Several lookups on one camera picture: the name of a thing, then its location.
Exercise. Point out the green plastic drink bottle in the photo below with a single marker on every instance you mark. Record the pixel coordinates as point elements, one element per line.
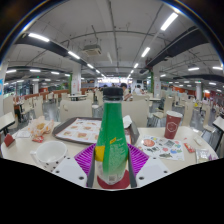
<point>111,133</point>

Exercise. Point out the ceiling air conditioner unit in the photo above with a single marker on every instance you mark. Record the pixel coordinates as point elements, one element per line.
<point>92,50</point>

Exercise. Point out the white paper receipt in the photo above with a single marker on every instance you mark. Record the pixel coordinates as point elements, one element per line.
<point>22,134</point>

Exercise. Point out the beige dining table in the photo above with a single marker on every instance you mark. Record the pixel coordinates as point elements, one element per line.
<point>220,123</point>
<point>6,120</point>

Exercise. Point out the small red food packet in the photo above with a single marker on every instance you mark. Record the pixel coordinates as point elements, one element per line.
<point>38,139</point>

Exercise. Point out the red paper cup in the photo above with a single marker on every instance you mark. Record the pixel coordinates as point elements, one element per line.
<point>172,126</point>

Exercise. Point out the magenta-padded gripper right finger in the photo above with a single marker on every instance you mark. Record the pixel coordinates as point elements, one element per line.
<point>153,170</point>

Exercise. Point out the beige canteen chairs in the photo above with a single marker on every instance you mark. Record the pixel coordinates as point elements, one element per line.
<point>75,108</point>

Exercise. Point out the white polka dot mug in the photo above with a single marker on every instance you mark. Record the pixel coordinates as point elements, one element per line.
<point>50,153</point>

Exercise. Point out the brown food tray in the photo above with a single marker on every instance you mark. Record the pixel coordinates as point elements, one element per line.
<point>76,131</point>

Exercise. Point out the clear plastic packet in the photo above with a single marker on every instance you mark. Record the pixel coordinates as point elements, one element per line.
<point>202,155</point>

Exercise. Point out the white crumpled napkin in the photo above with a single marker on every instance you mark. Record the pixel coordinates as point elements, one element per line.
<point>127,121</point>

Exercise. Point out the person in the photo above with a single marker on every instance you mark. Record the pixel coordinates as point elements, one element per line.
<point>137,90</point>
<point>126,93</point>

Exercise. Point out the colourful printed paper leaflet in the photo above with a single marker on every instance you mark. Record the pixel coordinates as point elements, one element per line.
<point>161,148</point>

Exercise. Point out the red sauce packet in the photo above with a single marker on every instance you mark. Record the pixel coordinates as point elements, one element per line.
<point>189,147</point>

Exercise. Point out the ceiling strip lights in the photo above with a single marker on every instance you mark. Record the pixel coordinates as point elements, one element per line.
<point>169,21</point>

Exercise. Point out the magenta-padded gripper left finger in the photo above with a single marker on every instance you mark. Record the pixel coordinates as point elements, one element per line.
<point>70,170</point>

